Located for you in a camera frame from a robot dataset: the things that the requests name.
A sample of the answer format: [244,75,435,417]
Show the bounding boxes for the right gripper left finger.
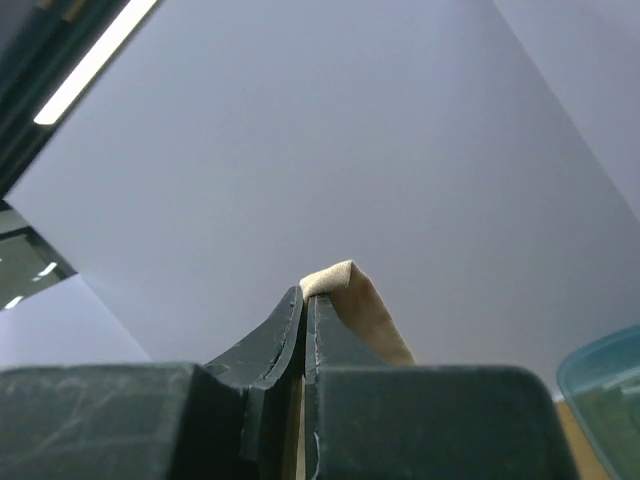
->
[204,287,303,389]

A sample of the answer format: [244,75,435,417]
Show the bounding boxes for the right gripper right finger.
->
[305,294,389,373]

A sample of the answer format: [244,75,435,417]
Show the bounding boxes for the beige t shirt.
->
[299,260,416,366]

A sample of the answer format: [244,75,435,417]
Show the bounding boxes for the teal plastic bin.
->
[556,325,639,479]

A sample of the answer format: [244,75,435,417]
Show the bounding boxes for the ceiling light strip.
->
[34,0,157,126]

